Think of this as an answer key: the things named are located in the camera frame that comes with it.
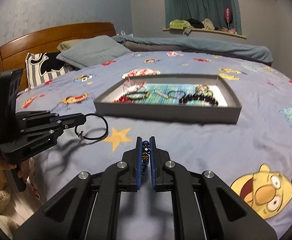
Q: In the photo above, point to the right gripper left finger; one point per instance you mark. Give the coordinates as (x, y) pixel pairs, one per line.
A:
(88, 206)

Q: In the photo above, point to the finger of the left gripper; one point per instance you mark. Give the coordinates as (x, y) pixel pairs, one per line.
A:
(35, 118)
(54, 129)

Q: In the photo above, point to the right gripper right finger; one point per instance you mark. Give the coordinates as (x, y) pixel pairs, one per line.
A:
(204, 207)

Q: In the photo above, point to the red bead ornament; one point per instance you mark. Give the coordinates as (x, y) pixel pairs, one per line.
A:
(124, 99)

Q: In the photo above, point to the pearl bar hair clip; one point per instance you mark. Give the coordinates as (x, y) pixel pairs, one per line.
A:
(161, 94)

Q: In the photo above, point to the green gold bangle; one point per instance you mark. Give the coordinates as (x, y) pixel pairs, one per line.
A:
(176, 94)

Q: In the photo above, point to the gold wreath hair clip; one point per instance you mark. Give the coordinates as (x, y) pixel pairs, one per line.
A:
(202, 88)

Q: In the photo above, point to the striped black white pillow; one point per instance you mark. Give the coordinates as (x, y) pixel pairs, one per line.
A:
(43, 67)

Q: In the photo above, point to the wooden headboard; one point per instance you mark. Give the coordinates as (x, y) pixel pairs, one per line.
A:
(13, 53)

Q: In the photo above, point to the grey blue pillow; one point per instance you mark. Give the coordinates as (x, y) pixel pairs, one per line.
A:
(93, 51)

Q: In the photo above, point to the blue cartoon bedspread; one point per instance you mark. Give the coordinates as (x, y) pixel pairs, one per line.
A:
(253, 156)

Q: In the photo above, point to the grey shallow cardboard box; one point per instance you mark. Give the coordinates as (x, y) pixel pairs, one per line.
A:
(175, 113)

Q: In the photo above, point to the green cloth on sill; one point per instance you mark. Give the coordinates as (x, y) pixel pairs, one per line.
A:
(180, 25)

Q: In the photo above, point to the teal folded blanket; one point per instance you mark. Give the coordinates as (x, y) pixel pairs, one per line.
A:
(259, 54)

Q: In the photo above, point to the black cloth on sill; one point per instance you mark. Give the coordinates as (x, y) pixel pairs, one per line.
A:
(196, 24)

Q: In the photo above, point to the wooden window sill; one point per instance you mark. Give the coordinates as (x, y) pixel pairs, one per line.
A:
(210, 31)

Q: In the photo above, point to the beige cloth on sill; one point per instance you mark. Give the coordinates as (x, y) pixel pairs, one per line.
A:
(207, 23)

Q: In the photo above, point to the teal window curtain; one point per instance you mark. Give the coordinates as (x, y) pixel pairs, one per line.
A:
(201, 9)

